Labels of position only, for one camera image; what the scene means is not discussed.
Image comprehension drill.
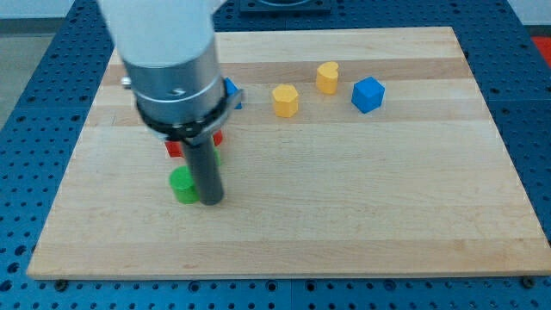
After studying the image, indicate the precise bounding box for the yellow heart block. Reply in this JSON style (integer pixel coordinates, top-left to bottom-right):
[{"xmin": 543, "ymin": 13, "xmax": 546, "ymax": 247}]
[{"xmin": 315, "ymin": 61, "xmax": 339, "ymax": 95}]

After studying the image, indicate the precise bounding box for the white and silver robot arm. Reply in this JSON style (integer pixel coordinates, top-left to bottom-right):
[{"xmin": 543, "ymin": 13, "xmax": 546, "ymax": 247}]
[{"xmin": 98, "ymin": 0, "xmax": 240, "ymax": 145}]

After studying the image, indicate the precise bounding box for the red block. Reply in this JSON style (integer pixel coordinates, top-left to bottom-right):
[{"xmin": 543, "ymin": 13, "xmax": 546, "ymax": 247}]
[{"xmin": 164, "ymin": 129, "xmax": 224, "ymax": 158}]

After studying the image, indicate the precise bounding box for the wooden board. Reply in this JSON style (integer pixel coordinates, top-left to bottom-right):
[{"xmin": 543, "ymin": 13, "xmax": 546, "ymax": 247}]
[{"xmin": 28, "ymin": 27, "xmax": 550, "ymax": 280}]

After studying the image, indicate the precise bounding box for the blue cube block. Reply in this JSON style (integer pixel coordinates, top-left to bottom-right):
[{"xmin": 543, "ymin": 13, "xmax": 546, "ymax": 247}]
[{"xmin": 351, "ymin": 77, "xmax": 386, "ymax": 114}]

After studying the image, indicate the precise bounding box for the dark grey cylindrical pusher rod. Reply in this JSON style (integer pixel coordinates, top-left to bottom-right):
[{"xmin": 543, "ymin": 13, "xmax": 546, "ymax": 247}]
[{"xmin": 182, "ymin": 139, "xmax": 224, "ymax": 206}]

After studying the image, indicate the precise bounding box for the blue block behind arm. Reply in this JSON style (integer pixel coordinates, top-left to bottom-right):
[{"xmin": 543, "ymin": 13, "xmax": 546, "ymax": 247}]
[{"xmin": 225, "ymin": 77, "xmax": 238, "ymax": 96}]

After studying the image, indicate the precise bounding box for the yellow hexagon block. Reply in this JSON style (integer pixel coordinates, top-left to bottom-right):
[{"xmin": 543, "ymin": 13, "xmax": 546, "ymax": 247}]
[{"xmin": 271, "ymin": 84, "xmax": 299, "ymax": 118}]

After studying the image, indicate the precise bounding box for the green cylinder block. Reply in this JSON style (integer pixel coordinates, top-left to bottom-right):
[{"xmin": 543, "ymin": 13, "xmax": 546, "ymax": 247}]
[{"xmin": 169, "ymin": 166, "xmax": 199, "ymax": 204}]

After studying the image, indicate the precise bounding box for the green star block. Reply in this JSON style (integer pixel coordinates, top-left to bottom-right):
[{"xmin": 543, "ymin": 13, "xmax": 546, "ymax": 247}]
[{"xmin": 214, "ymin": 148, "xmax": 221, "ymax": 166}]

